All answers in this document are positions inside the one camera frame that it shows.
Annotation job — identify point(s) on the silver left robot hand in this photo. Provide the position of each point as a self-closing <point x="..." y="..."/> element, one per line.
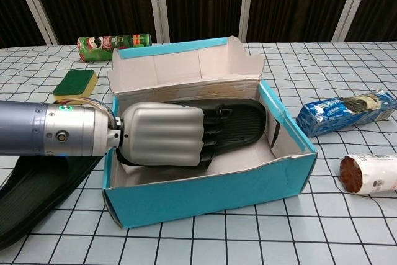
<point x="161" y="134"/>

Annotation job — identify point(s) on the white and teal shoebox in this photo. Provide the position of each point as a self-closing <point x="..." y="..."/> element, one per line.
<point x="201" y="196"/>

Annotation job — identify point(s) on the black rubber slipper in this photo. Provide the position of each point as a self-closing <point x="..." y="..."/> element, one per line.
<point x="248" y="122"/>
<point x="31" y="196"/>

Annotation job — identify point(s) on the green and yellow sponge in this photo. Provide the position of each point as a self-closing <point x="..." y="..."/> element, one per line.
<point x="73" y="83"/>

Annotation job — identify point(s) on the green Pringles can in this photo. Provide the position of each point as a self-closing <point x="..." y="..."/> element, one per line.
<point x="99" y="46"/>

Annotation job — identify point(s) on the checkered light blue tablecloth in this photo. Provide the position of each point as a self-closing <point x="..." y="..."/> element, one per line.
<point x="217" y="246"/>

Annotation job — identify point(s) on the blue Oreo cookie pack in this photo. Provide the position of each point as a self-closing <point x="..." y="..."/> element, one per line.
<point x="328" y="116"/>

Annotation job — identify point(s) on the white-label brown drink bottle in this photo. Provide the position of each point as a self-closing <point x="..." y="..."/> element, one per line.
<point x="372" y="173"/>

